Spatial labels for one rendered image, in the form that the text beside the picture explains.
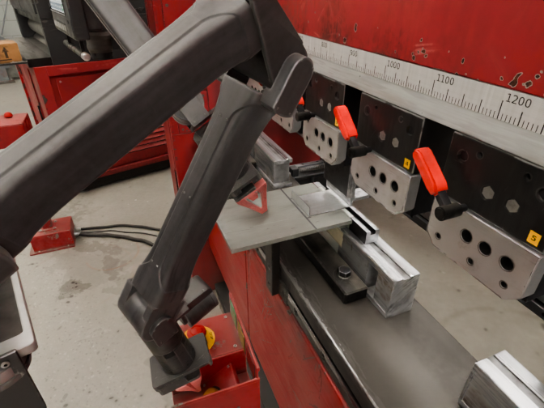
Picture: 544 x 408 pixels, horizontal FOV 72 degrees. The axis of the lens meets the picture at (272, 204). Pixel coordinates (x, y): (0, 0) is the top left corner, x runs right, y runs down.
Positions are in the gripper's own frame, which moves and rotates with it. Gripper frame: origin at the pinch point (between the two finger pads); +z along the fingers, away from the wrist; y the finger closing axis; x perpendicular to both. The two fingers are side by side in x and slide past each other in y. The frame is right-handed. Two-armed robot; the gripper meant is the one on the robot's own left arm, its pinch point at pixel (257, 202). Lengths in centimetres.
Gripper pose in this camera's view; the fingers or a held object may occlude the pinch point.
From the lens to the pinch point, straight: 77.7
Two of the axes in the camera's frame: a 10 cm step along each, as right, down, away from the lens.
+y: -3.8, -4.9, 7.9
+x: -8.1, 5.8, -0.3
